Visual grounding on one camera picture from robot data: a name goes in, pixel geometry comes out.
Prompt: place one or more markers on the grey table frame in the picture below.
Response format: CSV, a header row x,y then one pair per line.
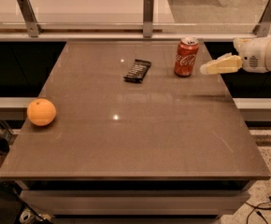
x,y
135,202

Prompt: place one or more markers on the orange fruit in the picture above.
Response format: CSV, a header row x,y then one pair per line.
x,y
41,112

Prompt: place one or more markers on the metal glass bracket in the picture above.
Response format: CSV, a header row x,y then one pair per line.
x,y
262,27
32,26
148,12

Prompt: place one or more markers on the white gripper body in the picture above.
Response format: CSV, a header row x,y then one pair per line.
x,y
252,56

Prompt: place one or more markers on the right metal glass bracket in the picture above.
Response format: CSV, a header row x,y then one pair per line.
x,y
262,27

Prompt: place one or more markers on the red coke can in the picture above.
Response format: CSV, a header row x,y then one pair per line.
x,y
186,56

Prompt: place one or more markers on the black chocolate bar wrapper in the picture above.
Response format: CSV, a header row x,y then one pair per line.
x,y
138,71

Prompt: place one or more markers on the white tape roll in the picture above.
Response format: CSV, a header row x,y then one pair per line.
x,y
27,217

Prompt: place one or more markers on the left metal glass bracket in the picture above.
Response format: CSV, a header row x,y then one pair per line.
x,y
32,26

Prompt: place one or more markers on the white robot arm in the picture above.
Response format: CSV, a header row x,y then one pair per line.
x,y
254,55

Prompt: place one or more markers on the middle metal glass bracket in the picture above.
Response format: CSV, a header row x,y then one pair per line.
x,y
148,12

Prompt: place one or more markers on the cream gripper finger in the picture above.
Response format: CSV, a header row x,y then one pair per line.
x,y
229,65
225,56

